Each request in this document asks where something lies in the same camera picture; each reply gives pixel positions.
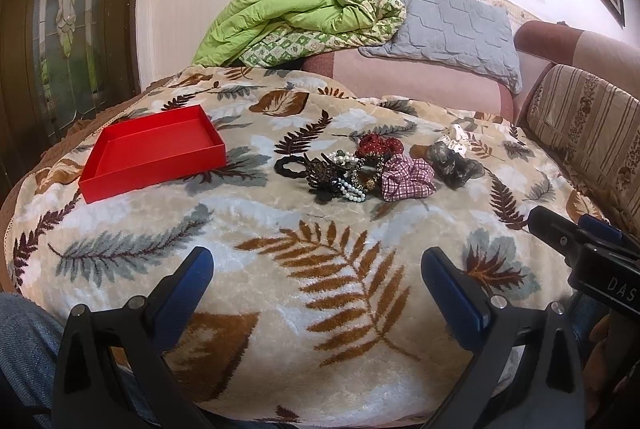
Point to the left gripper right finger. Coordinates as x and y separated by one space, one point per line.
525 371

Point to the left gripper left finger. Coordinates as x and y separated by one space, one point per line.
88 389

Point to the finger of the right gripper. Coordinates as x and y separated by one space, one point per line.
601 229
561 234

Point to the grey black scrunchie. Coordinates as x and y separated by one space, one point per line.
451 167

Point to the pink checkered scrunchie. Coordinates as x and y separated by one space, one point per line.
405 178

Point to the red patterned scrunchie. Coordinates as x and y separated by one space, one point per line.
372 145

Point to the black hair claw clip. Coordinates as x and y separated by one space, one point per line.
323 178

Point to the white floral scrunchie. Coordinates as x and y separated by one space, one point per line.
456 139

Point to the red jewelry tray box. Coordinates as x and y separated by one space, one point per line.
150 150

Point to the person right hand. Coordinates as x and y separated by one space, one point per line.
612 361

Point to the blue jeans leg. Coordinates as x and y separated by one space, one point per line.
30 338

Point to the striped floral cushion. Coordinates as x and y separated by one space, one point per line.
591 129

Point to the pink mattress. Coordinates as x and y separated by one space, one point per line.
539 45

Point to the grey quilted pillow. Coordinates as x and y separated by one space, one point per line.
463 34

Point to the leaf pattern plush blanket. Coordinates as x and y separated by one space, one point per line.
317 313

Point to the green quilted comforter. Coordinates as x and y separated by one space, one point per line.
269 33

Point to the wooden door with stained glass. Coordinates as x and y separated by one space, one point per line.
61 61

